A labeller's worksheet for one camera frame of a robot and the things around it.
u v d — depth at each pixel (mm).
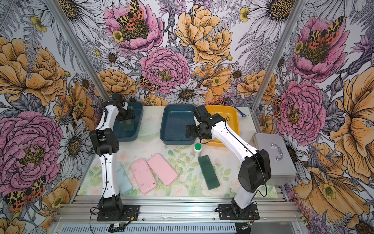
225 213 731
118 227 705
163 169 876
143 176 853
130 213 733
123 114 941
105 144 676
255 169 440
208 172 874
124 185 814
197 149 890
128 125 1048
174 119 1247
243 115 1154
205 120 612
